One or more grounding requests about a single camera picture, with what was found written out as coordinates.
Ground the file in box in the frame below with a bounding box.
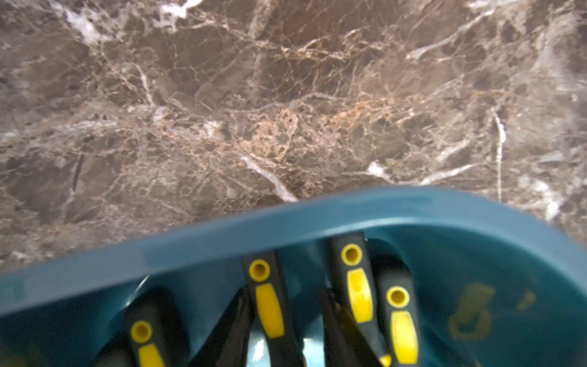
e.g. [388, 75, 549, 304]
[372, 256, 422, 366]
[125, 288, 189, 366]
[328, 232, 391, 366]
[242, 251, 306, 366]

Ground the teal plastic storage box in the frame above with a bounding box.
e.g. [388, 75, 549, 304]
[1, 187, 586, 366]

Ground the file in box leftmost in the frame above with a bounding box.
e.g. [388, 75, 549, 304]
[125, 288, 189, 366]

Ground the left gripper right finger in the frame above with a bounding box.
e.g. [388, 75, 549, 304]
[320, 288, 382, 367]

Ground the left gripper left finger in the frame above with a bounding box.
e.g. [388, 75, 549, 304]
[190, 288, 255, 367]

